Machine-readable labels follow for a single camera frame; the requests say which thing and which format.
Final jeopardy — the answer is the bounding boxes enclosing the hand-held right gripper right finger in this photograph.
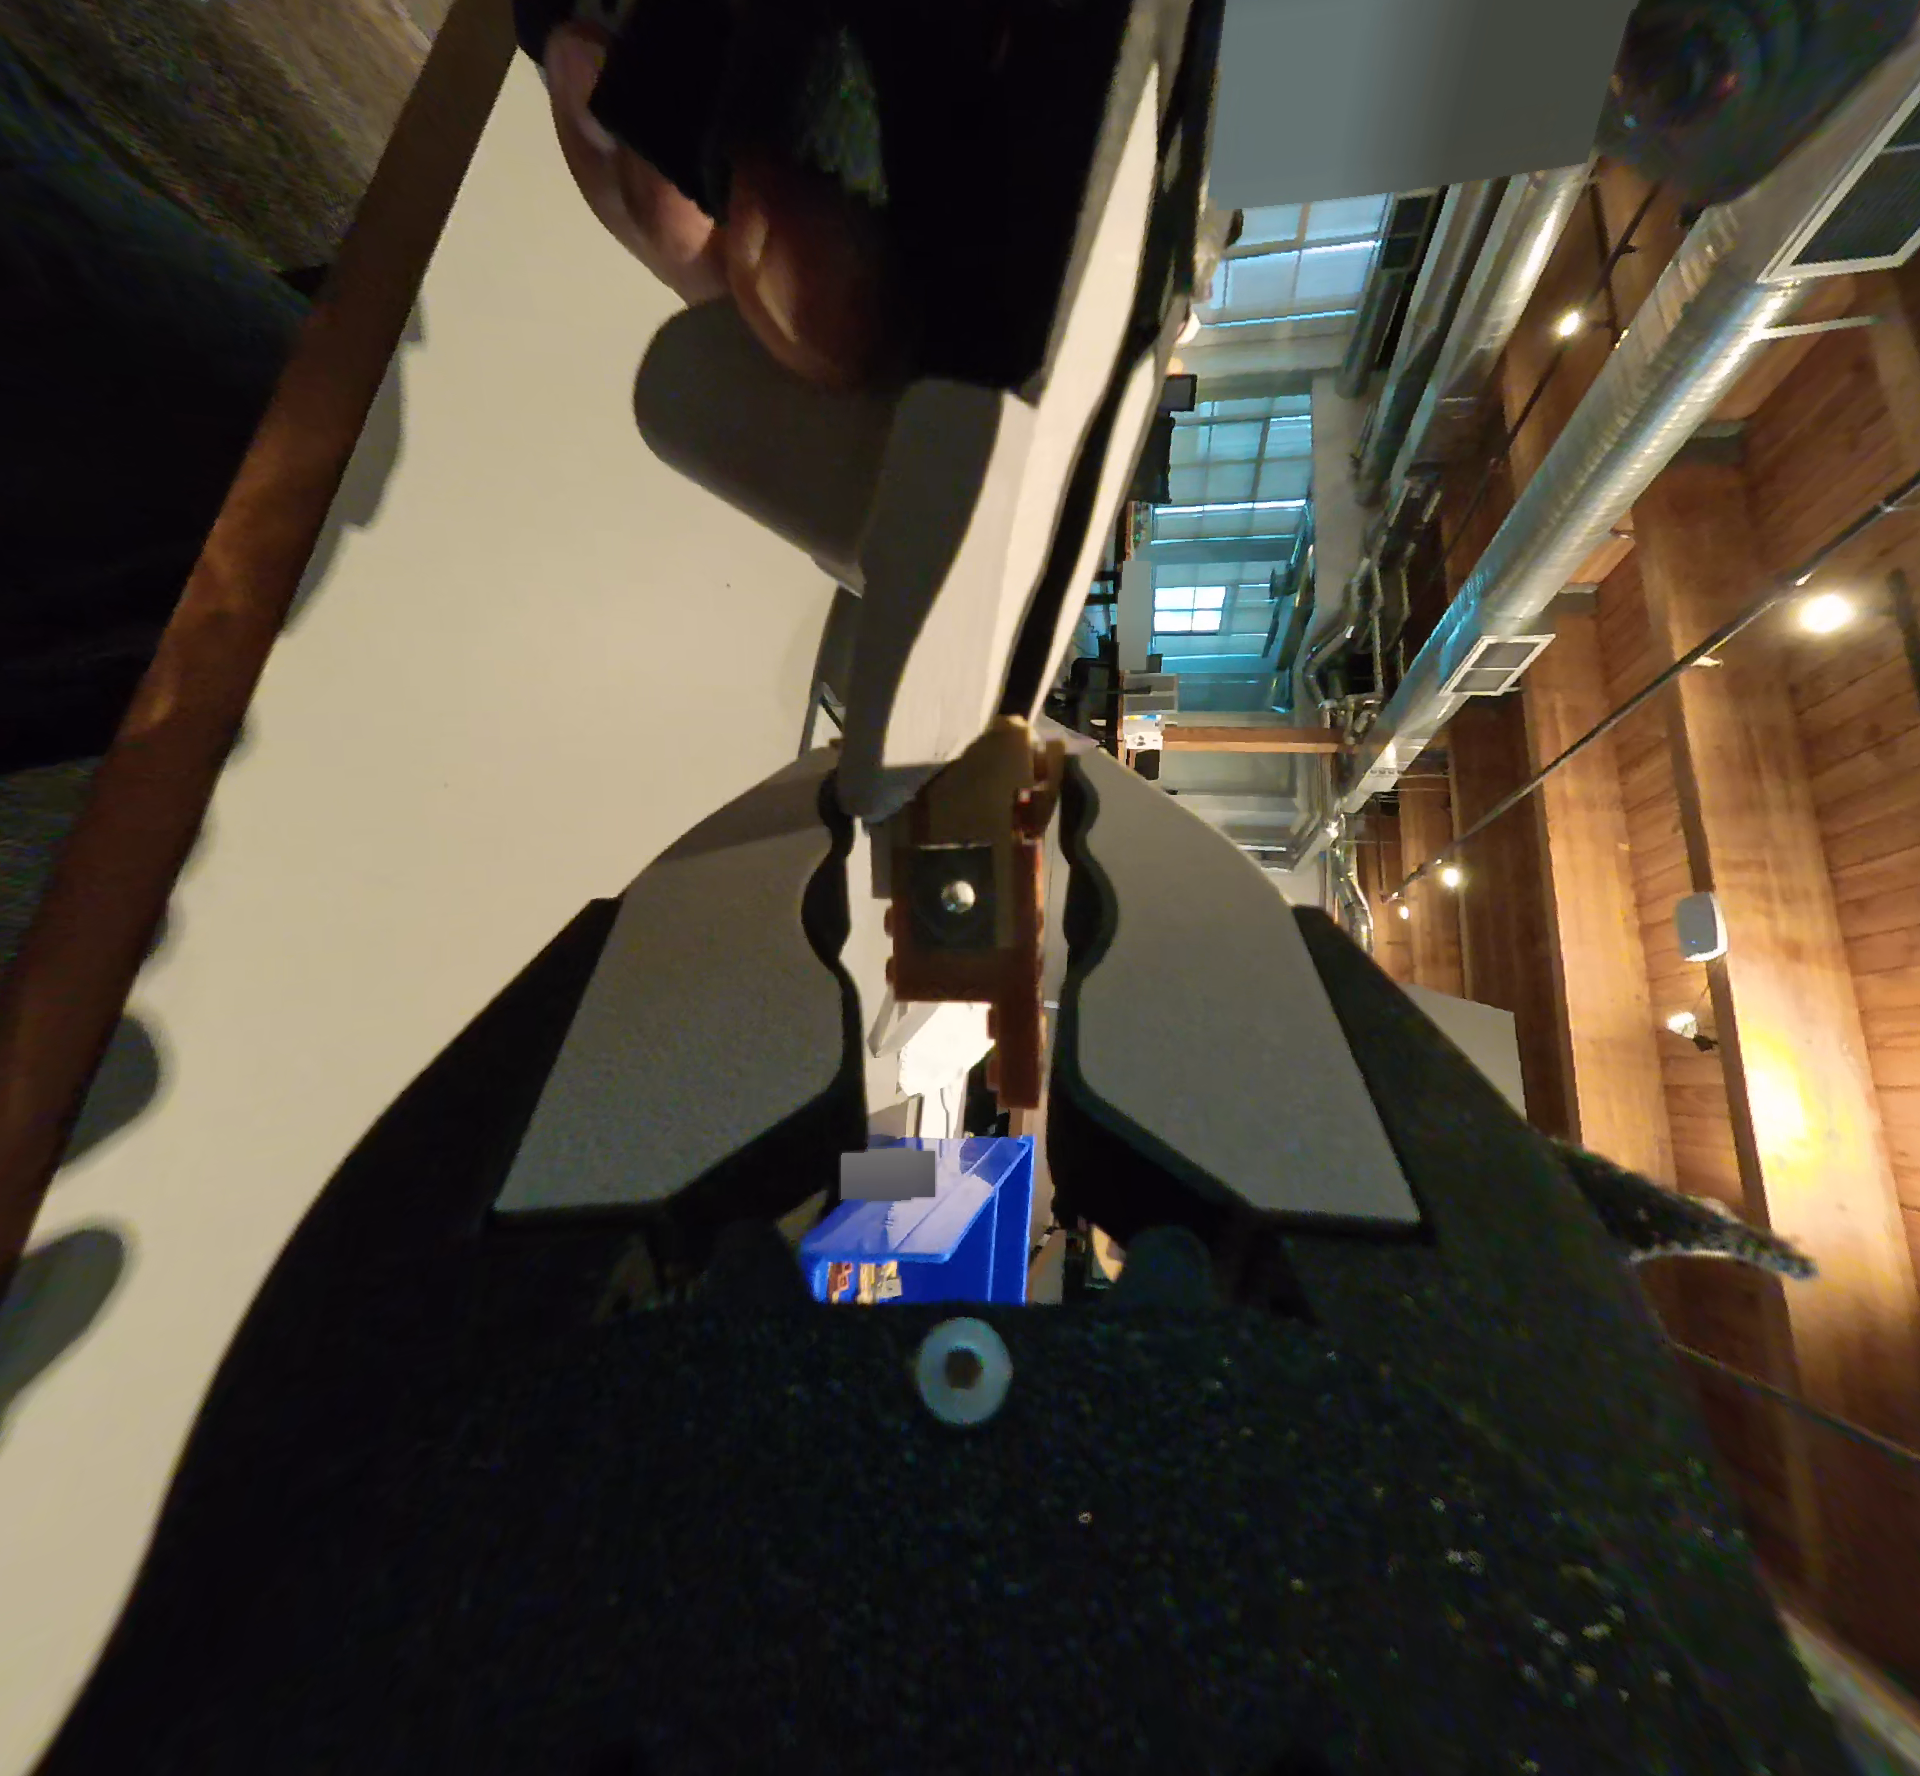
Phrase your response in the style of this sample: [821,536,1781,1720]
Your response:
[1047,748,1423,1235]

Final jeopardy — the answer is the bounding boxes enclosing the grey desk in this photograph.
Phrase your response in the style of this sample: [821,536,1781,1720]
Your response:
[0,0,903,1776]

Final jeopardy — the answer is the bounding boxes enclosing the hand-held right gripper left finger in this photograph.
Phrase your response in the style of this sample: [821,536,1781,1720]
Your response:
[493,763,880,1227]

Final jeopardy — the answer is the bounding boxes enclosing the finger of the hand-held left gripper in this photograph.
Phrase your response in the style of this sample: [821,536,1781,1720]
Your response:
[990,62,1169,746]
[632,299,1040,822]

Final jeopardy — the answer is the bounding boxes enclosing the silver ventilation duct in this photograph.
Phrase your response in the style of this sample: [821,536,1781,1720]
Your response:
[1343,50,1920,818]

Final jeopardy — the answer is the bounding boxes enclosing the white vent grille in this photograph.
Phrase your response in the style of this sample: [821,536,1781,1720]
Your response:
[1758,103,1920,287]
[1440,630,1559,699]

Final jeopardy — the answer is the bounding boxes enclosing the long blue plastic bin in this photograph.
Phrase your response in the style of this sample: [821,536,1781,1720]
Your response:
[798,1135,1040,1309]

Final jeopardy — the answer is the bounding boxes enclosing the tan and orange brick assembly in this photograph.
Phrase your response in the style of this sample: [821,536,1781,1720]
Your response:
[867,715,1071,1113]

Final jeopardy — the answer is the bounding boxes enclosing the person's left hand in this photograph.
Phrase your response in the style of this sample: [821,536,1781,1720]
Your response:
[541,0,911,391]

